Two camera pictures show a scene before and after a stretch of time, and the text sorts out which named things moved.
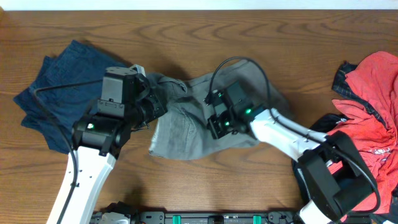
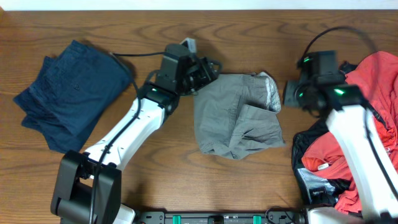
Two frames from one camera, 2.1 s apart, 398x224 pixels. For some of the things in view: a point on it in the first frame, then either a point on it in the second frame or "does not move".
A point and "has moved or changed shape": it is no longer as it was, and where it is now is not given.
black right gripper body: (222, 126) → (299, 96)
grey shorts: (183, 131) has moved or changed shape
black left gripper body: (147, 108) → (193, 79)
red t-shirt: (375, 77) does not move
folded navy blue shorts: (77, 61) does not move
